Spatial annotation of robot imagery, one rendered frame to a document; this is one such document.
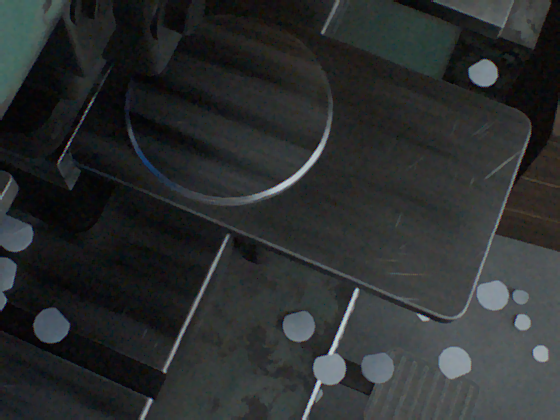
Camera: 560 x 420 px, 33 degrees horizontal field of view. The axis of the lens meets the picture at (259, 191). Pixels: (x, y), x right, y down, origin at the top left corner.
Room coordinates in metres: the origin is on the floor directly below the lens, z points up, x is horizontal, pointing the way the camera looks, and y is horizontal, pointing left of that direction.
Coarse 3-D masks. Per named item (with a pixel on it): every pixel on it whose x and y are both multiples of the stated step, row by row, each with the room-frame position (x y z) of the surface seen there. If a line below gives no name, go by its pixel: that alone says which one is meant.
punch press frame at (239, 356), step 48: (0, 0) 0.12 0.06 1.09; (48, 0) 0.13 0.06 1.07; (384, 0) 0.40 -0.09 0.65; (0, 48) 0.11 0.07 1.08; (384, 48) 0.36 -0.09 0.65; (432, 48) 0.36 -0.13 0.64; (0, 96) 0.10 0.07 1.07; (240, 288) 0.16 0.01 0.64; (288, 288) 0.16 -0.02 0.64; (336, 288) 0.16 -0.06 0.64; (240, 336) 0.13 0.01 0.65; (336, 336) 0.22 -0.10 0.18; (192, 384) 0.09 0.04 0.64; (240, 384) 0.09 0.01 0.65; (288, 384) 0.09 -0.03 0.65
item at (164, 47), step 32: (128, 0) 0.20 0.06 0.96; (160, 0) 0.21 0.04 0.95; (192, 0) 0.21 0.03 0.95; (128, 32) 0.20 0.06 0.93; (160, 32) 0.20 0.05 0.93; (192, 32) 0.21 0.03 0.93; (96, 64) 0.20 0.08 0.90; (128, 64) 0.20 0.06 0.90; (160, 64) 0.20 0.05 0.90; (64, 96) 0.19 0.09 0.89
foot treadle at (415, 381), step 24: (408, 360) 0.20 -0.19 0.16; (360, 384) 0.17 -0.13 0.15; (384, 384) 0.17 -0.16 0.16; (408, 384) 0.17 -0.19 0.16; (432, 384) 0.17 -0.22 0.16; (456, 384) 0.17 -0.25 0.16; (384, 408) 0.14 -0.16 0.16; (408, 408) 0.14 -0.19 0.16; (432, 408) 0.14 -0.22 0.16; (456, 408) 0.15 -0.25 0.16
